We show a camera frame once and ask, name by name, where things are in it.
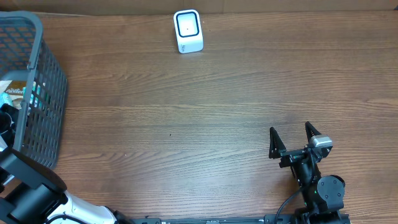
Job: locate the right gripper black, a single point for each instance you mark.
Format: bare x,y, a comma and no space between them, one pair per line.
291,156

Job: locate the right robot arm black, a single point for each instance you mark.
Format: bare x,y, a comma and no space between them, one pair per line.
322,196

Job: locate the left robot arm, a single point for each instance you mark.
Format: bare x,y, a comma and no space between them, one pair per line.
42,195

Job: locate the white barcode scanner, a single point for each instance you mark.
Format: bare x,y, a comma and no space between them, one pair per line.
188,31

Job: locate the teal white pouch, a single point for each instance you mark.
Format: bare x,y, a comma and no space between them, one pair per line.
5,99

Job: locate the brown snack packet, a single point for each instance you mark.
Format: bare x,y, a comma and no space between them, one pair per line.
16,91

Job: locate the grey plastic shopping basket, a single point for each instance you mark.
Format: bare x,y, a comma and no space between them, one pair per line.
26,57

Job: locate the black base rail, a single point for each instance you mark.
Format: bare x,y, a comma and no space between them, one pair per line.
202,221

